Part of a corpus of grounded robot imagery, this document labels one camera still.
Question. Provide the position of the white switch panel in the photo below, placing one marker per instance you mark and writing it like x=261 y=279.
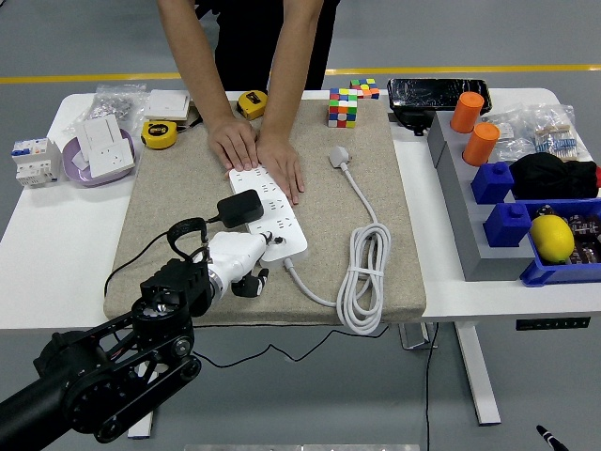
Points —
x=100 y=132

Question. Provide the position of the clear plastic bag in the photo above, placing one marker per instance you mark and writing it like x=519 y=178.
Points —
x=508 y=138

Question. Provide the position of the grey stepped block holder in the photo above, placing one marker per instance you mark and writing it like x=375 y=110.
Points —
x=473 y=253

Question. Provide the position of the grey-brown mat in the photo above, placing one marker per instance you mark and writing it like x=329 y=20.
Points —
x=188 y=178

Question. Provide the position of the large colourful puzzle cube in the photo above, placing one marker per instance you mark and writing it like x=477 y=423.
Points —
x=342 y=108

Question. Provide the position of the person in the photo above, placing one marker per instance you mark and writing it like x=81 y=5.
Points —
x=253 y=42

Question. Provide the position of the white circuit breaker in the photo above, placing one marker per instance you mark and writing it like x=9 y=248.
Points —
x=34 y=160

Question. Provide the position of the person's left hand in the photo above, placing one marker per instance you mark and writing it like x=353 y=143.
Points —
x=280 y=162

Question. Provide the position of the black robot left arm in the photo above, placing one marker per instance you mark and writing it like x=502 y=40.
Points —
x=94 y=380

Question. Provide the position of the white wall switch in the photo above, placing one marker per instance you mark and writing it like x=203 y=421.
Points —
x=165 y=105

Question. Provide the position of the black table control panel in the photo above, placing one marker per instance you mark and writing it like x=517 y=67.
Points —
x=553 y=324

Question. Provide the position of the white power strip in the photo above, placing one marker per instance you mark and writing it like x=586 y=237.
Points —
x=286 y=230

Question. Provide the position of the person's right hand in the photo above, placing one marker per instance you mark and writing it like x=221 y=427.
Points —
x=233 y=143

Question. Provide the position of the black plug adapter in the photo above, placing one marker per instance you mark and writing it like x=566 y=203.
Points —
x=239 y=209

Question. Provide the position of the black tray in plastic wrap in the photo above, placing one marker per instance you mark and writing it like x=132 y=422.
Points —
x=430 y=93

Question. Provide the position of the clear bag of screws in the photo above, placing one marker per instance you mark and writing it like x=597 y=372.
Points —
x=112 y=104

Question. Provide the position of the white socket panel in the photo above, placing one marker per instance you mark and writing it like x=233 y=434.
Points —
x=112 y=158

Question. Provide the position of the yellow lemon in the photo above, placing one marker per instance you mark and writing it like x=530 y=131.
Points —
x=552 y=239

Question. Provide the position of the black cloth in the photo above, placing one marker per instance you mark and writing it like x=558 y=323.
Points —
x=552 y=176

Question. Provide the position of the small colourful puzzle cube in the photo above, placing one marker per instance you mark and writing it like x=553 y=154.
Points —
x=365 y=88

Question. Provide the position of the blue block with knob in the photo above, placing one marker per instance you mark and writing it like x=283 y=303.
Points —
x=491 y=183
x=508 y=228

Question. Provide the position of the dark electronic parts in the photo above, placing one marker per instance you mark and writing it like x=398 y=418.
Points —
x=588 y=235

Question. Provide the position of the person's right forearm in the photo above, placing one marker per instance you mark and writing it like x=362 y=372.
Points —
x=195 y=56

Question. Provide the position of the clear bag of resistors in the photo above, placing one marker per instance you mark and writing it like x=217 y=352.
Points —
x=559 y=138

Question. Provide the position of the yellow tape measure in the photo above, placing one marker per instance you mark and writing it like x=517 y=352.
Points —
x=158 y=135
x=252 y=104

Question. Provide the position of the purple bowl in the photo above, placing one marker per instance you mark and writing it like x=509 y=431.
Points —
x=74 y=177

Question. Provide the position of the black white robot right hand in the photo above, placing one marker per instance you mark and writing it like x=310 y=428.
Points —
x=547 y=439

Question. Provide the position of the orange cylinder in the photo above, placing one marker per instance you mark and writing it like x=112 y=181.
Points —
x=466 y=113
x=481 y=145

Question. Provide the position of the blue plastic bin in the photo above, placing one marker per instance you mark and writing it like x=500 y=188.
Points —
x=557 y=274

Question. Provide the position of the person's left forearm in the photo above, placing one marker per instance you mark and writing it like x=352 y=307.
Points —
x=298 y=56

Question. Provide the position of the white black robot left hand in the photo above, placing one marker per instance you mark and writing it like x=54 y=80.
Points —
x=237 y=256

